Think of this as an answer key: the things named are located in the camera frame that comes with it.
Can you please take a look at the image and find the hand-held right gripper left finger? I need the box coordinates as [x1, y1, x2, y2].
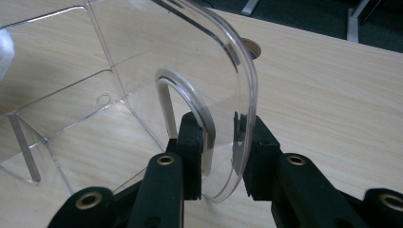
[127, 111, 203, 228]

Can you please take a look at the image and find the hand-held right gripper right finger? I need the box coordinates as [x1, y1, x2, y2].
[234, 113, 370, 228]

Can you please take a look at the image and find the clear acrylic organizer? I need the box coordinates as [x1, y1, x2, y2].
[0, 0, 259, 204]

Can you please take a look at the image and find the round table grommet hole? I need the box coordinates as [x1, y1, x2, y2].
[240, 37, 262, 60]

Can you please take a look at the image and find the white metal table frame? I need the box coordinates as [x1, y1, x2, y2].
[240, 0, 373, 44]

